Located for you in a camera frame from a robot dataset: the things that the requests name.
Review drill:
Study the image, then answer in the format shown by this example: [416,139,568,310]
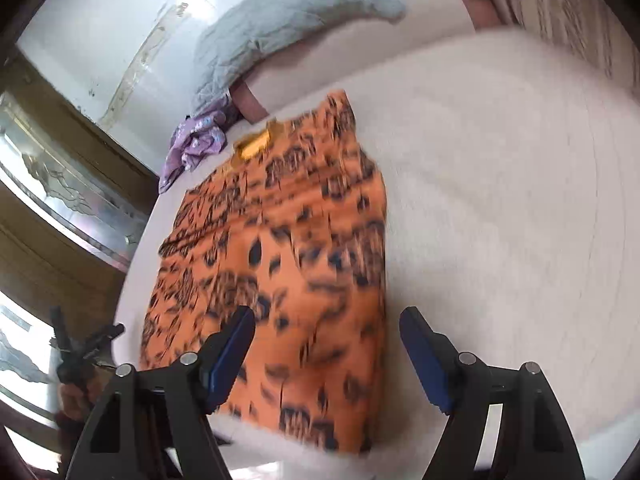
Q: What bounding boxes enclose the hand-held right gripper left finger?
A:
[62,305,257,480]

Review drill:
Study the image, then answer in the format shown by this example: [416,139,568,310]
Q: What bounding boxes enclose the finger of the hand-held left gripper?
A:
[75,323,126,361]
[49,306,68,358]

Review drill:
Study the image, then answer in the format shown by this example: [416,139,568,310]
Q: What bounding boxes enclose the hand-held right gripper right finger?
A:
[399,306,587,480]

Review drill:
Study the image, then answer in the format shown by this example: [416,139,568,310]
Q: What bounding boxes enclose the orange black-printed garment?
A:
[137,89,391,456]

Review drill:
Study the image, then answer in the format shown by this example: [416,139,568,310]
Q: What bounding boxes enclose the person's left hand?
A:
[56,380,98,423]

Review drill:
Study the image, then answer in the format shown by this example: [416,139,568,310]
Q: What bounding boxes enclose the wooden mirrored wardrobe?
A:
[0,47,162,466]

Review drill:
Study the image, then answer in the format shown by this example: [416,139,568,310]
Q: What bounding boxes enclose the pink quilted bed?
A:
[114,25,640,480]

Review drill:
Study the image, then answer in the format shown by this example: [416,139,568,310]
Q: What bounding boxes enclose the purple floral cloth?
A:
[158,100,236,195]

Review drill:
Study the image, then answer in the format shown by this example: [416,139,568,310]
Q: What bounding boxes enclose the pink two-tone pillow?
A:
[229,0,503,124]

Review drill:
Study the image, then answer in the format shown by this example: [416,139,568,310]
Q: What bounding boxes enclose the grey quilted pillow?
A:
[190,0,407,117]

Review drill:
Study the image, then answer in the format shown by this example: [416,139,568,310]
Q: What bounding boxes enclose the striped patterned pillow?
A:
[482,0,632,83]

